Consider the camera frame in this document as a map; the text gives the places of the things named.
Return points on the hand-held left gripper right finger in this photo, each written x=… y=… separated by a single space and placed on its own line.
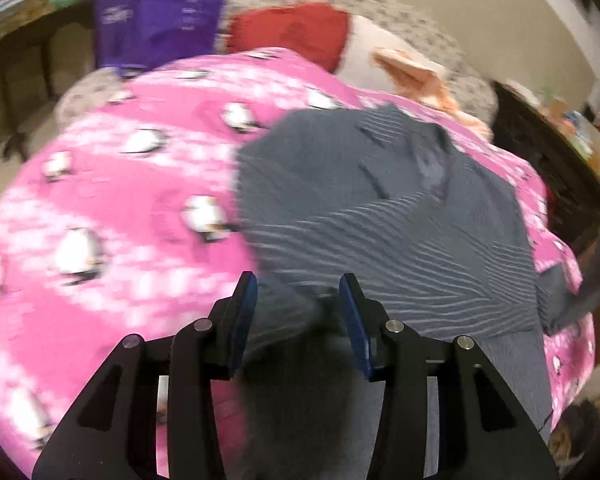
x=352 y=310

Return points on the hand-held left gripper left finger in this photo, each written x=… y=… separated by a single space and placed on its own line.
x=247 y=305

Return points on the grey striped garment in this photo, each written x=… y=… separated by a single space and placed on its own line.
x=380 y=210

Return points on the pink penguin print blanket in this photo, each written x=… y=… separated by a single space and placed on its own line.
x=105 y=210

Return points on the peach fringed cloth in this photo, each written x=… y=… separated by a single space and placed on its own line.
x=415 y=75

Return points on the dark carved wooden cabinet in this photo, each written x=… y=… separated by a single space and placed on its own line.
x=545 y=160

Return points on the white pillow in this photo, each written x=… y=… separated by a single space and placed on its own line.
x=365 y=60

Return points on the red pillow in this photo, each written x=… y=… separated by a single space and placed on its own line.
x=300 y=30

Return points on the floral bedding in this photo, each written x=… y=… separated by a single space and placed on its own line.
x=405 y=25

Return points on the purple bag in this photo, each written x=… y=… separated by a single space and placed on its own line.
x=155 y=10

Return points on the dark wooden chair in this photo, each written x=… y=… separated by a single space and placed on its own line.
x=10 y=75

